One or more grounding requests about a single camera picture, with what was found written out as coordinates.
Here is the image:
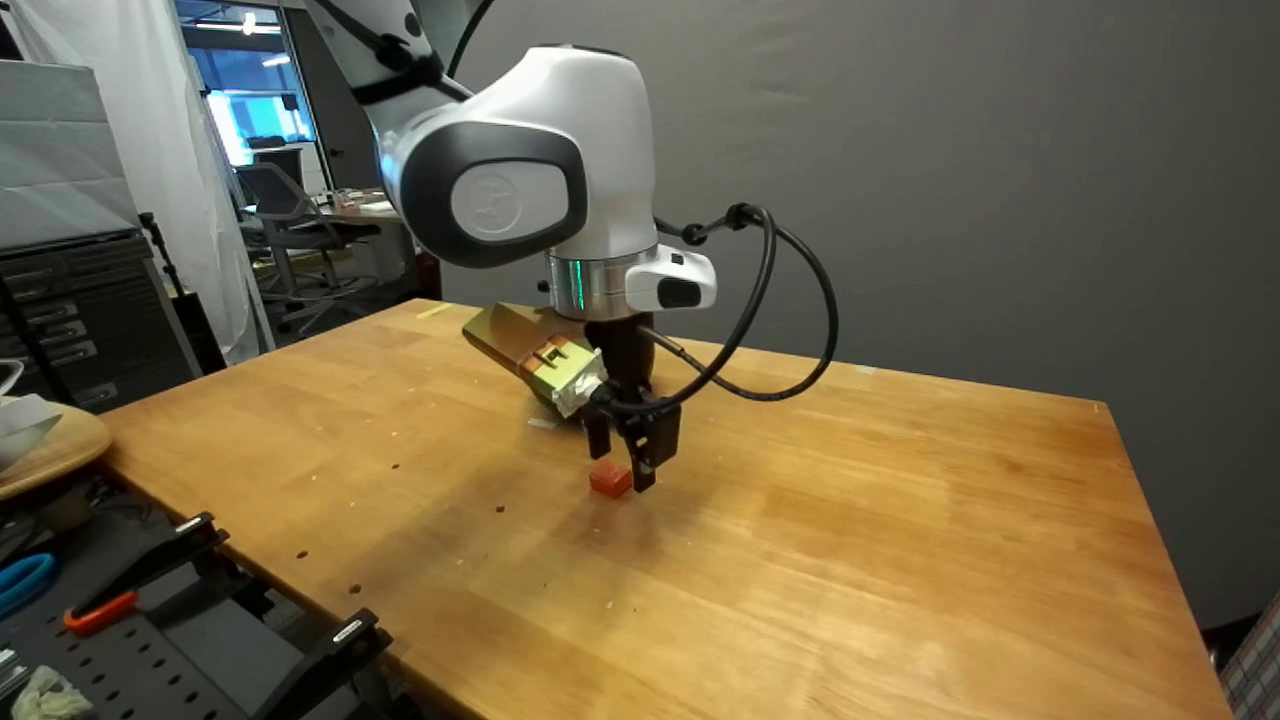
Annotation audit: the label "small orange block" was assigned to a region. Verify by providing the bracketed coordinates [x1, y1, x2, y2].
[587, 458, 636, 505]

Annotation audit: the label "light grey panel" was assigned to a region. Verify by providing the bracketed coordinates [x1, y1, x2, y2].
[0, 57, 142, 252]

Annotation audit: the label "blue handled scissors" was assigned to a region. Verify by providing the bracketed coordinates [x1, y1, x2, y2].
[0, 549, 59, 618]

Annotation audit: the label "crumpled white rag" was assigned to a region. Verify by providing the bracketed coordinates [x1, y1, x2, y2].
[4, 659, 94, 720]

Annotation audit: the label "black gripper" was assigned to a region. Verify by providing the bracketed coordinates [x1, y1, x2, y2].
[578, 316, 682, 495]

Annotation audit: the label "black stand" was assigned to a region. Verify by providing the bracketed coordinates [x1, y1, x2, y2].
[134, 209, 231, 375]

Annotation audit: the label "round wooden board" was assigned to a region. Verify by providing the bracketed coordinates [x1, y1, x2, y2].
[0, 398, 116, 508]

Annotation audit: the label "blue lit monitor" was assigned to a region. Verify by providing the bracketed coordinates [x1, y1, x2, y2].
[191, 23, 323, 172]

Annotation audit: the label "grey fabric backdrop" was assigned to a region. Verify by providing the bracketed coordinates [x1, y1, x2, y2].
[437, 0, 1280, 632]

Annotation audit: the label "white fabric panel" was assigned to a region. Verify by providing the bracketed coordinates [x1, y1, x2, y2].
[13, 0, 277, 367]

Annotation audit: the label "black equipment case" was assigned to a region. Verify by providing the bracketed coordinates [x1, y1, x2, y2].
[0, 226, 205, 417]

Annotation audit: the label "white cloth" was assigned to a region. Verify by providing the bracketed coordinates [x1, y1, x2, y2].
[0, 384, 66, 472]

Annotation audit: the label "dark office chair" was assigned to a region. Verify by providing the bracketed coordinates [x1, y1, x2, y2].
[234, 157, 343, 335]

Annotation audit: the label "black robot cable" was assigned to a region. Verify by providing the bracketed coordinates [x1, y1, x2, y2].
[647, 201, 843, 407]

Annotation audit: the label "black pegboard cart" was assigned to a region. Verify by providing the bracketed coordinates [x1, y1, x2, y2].
[0, 472, 415, 720]

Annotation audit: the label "tan wrist camera box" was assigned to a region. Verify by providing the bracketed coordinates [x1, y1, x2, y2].
[461, 300, 610, 423]

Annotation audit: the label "background desk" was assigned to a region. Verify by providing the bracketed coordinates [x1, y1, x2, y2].
[316, 185, 413, 232]

